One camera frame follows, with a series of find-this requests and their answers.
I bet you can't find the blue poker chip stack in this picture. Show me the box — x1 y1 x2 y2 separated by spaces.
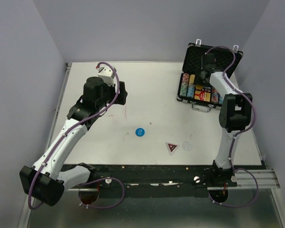
187 85 195 98

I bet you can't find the red playing card deck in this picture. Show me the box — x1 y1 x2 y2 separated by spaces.
194 90 211 102

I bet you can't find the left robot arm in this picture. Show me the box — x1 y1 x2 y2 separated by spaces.
19 76 128 206

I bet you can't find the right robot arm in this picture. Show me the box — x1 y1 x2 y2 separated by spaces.
194 53 252 186

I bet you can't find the yellow chip row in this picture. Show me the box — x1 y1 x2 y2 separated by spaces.
189 74 195 86

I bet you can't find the red white chip row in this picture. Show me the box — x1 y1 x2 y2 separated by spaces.
180 73 190 97

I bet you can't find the blue round button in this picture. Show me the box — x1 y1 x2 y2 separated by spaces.
135 128 145 137

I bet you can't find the clear round button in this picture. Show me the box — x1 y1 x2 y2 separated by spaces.
182 141 192 151

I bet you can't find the triangular all-in marker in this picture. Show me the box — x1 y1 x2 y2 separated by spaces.
166 142 179 155

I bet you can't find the right aluminium extrusion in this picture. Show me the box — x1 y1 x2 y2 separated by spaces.
202 169 280 190

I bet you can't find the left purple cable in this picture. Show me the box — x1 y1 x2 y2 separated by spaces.
28 61 125 210

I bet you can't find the purple cable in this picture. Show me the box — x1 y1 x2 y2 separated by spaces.
205 45 259 208
28 61 125 210

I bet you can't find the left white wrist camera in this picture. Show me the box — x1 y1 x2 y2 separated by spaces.
97 66 114 86

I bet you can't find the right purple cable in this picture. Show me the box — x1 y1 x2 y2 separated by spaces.
205 45 259 208

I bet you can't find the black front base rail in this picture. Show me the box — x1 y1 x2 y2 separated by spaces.
72 164 237 199

